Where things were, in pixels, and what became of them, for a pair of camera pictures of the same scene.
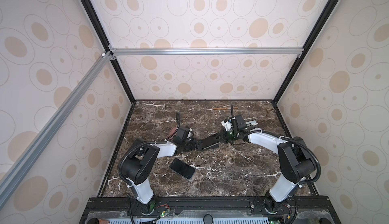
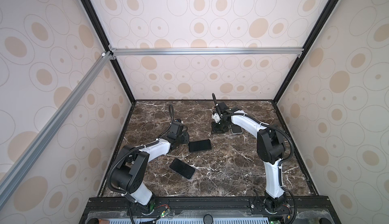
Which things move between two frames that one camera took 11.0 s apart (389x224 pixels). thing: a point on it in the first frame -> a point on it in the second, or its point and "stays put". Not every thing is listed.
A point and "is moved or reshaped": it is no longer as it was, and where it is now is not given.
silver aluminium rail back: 206,51 stays put
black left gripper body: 188,146 -> 182,139
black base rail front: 214,204 stays put
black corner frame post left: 102,31 stays put
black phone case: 210,142 is moved or reshaped
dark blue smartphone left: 182,168 stays put
